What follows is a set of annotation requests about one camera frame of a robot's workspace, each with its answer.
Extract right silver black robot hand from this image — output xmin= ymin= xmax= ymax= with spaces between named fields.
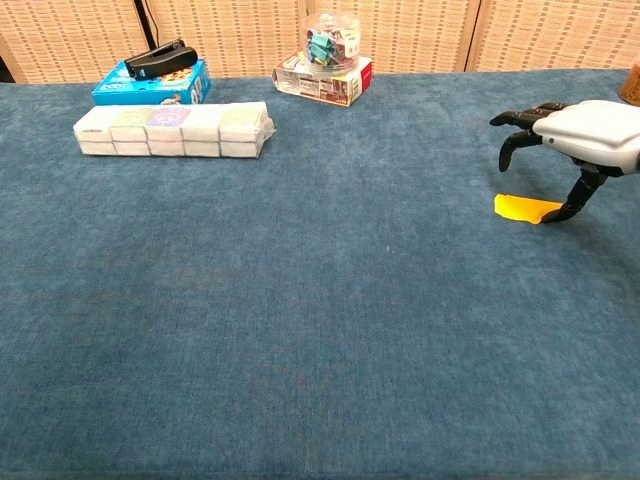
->
xmin=489 ymin=99 xmax=640 ymax=225

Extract small yellow card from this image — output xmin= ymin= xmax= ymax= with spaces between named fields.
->
xmin=493 ymin=193 xmax=565 ymax=225

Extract brown lidded sauce jar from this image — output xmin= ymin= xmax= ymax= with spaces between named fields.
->
xmin=618 ymin=67 xmax=640 ymax=107

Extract bamboo folding screen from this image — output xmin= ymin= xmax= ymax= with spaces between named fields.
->
xmin=0 ymin=0 xmax=640 ymax=84

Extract red white cardboard box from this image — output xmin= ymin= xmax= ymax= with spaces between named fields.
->
xmin=271 ymin=52 xmax=375 ymax=108

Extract clear jar of binder clips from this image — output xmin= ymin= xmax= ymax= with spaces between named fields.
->
xmin=303 ymin=11 xmax=361 ymax=74

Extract blue table cloth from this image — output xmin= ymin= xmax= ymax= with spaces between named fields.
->
xmin=0 ymin=68 xmax=640 ymax=480

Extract wrapped tissue pack bundle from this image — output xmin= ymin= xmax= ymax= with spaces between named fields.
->
xmin=72 ymin=101 xmax=278 ymax=159

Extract black stapler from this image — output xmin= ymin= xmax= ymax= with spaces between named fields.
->
xmin=123 ymin=39 xmax=198 ymax=80

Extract blue cookie box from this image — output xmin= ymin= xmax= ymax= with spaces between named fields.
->
xmin=91 ymin=58 xmax=212 ymax=107

